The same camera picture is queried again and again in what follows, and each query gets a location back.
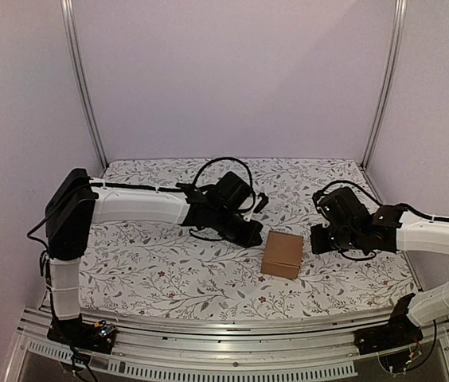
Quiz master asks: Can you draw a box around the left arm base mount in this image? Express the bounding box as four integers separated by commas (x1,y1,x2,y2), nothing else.
47,315,117,354

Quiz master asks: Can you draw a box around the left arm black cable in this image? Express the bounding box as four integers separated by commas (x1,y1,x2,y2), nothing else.
192,156,256,200

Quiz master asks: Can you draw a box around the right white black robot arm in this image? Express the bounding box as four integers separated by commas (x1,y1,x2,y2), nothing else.
310,187,449,347

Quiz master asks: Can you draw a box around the left aluminium frame post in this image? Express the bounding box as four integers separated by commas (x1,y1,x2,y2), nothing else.
60,0,109,170

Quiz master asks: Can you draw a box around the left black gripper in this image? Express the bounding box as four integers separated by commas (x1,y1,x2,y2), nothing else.
213,207,264,250

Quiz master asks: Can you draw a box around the brown cardboard box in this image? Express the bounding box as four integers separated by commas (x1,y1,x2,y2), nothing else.
260,231,303,279

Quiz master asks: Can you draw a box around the floral patterned table mat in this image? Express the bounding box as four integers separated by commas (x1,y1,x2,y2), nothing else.
80,158,417,321

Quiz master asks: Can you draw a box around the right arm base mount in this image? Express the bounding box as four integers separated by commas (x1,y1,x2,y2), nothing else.
353,293,424,355

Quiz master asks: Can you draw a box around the front aluminium rail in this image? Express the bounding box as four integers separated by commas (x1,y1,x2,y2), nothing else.
3,307,449,381

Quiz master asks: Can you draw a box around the aluminium frame post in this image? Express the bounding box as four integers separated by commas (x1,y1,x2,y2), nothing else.
60,0,109,170
359,0,408,169

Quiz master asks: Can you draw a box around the right aluminium frame post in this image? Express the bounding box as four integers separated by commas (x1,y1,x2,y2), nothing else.
359,0,408,169

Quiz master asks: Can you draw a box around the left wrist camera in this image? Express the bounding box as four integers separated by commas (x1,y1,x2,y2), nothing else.
244,193,269,221

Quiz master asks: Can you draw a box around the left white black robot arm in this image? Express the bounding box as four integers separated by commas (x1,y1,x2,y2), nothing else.
27,168,269,345

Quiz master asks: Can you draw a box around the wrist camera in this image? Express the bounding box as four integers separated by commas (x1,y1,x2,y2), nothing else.
312,190,330,228
244,193,269,221

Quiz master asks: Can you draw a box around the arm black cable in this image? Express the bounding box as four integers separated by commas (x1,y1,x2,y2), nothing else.
192,156,256,200
315,179,385,208

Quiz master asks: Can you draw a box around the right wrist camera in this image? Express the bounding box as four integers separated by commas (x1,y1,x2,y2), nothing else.
312,190,330,228

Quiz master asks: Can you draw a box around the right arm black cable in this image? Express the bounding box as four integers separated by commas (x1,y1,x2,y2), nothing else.
315,179,385,208

